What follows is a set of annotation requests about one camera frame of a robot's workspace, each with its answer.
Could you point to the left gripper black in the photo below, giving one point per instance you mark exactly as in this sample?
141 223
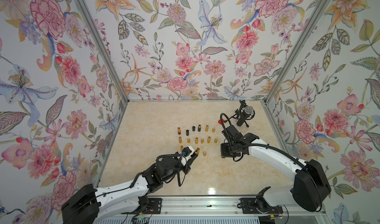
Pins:
188 167

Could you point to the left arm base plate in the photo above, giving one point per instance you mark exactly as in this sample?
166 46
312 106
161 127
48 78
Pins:
145 206

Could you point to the aluminium front rail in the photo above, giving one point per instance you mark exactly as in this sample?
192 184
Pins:
214 205

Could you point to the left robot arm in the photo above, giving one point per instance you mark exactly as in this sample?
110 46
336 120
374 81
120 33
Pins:
90 205

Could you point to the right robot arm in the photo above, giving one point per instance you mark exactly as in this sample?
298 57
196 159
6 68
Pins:
310 185

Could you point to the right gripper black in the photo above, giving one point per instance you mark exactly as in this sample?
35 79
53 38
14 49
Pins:
223 151

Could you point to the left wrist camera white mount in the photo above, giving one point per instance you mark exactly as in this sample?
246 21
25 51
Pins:
186 152

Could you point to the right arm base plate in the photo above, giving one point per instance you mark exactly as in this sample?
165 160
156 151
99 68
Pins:
258 206

